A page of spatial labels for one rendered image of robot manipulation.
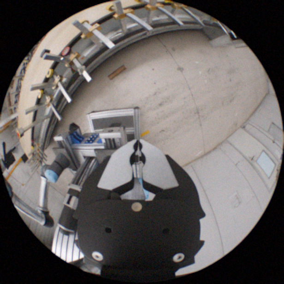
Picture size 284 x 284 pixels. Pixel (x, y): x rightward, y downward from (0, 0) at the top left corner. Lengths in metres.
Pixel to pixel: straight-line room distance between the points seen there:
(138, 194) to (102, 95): 1.45
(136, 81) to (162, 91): 0.43
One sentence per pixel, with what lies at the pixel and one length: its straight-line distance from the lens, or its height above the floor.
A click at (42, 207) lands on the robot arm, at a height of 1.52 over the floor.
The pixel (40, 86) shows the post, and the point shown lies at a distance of 0.87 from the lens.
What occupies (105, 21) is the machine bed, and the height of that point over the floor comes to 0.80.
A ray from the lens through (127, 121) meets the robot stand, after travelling 1.29.
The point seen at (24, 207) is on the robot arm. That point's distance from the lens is 0.74.
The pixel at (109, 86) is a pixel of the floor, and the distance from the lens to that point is 1.51.
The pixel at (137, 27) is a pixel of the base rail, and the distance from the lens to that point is 1.02.
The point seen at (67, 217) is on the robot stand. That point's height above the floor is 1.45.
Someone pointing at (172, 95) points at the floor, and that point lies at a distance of 1.52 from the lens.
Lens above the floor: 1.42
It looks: 60 degrees down
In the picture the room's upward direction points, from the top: 178 degrees clockwise
